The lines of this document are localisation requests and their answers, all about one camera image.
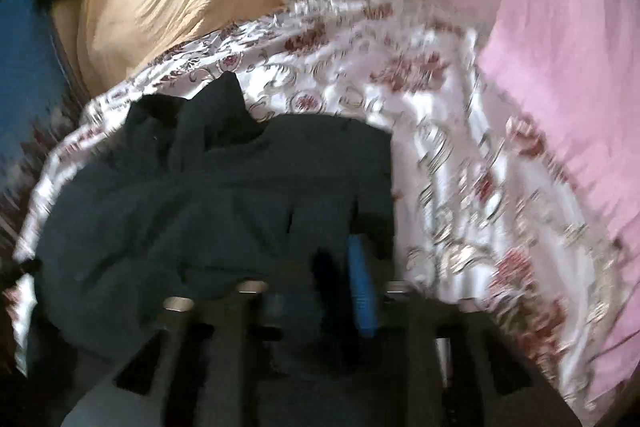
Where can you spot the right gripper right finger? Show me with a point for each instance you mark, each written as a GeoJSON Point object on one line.
{"type": "Point", "coordinates": [433, 364]}

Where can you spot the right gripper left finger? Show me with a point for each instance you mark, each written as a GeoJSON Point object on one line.
{"type": "Point", "coordinates": [255, 357]}

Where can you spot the black padded garment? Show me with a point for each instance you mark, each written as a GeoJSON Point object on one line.
{"type": "Point", "coordinates": [197, 196]}

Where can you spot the floral satin bedspread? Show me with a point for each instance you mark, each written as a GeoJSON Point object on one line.
{"type": "Point", "coordinates": [484, 210]}

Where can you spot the blue patterned curtain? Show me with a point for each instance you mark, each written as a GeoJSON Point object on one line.
{"type": "Point", "coordinates": [38, 105]}

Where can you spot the pink curtain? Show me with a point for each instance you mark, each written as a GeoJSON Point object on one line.
{"type": "Point", "coordinates": [573, 65]}

